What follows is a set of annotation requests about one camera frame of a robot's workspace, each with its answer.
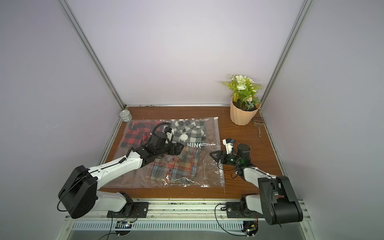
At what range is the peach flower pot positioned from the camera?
0.97m

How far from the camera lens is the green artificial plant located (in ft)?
3.00

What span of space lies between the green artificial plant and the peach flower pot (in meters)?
0.05
